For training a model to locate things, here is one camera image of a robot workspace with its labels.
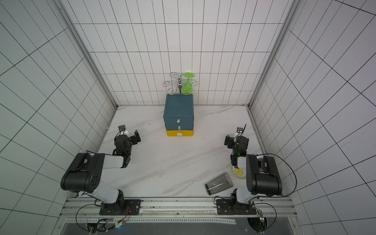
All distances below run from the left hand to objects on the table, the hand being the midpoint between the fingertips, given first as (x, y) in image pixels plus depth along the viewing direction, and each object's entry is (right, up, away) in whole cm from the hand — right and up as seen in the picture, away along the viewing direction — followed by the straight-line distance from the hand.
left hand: (130, 133), depth 95 cm
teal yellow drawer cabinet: (+33, +12, -10) cm, 37 cm away
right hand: (+68, 0, 0) cm, 68 cm away
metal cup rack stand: (+33, +33, -2) cm, 47 cm away
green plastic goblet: (+39, +31, -2) cm, 50 cm away
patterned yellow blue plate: (+69, -22, -12) cm, 73 cm away
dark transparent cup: (+57, -24, -20) cm, 65 cm away
